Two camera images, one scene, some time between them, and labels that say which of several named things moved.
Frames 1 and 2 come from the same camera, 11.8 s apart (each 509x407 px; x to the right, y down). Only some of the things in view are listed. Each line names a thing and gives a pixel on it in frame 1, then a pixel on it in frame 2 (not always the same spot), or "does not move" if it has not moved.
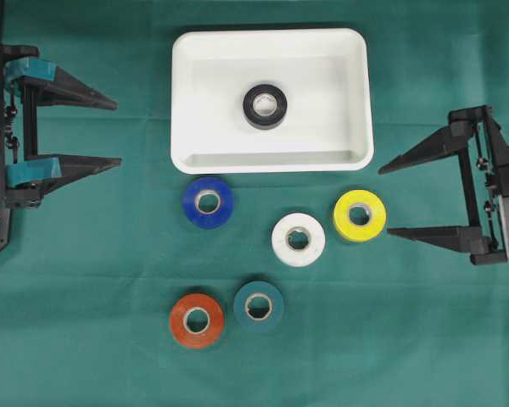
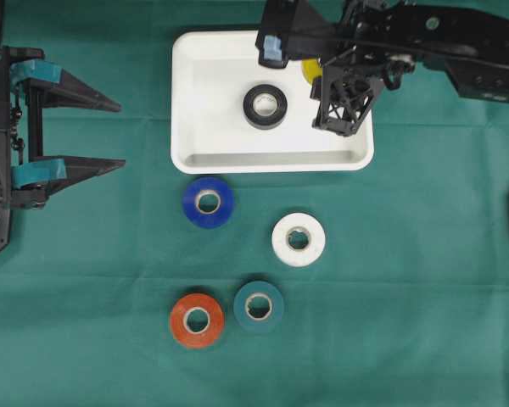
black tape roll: [259, 120] does not move
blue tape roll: [200, 187] does not move
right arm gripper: [499, 175] -> [354, 68]
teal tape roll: [258, 307] does not move
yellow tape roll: [366, 231] -> [310, 69]
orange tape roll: [197, 320] does not move
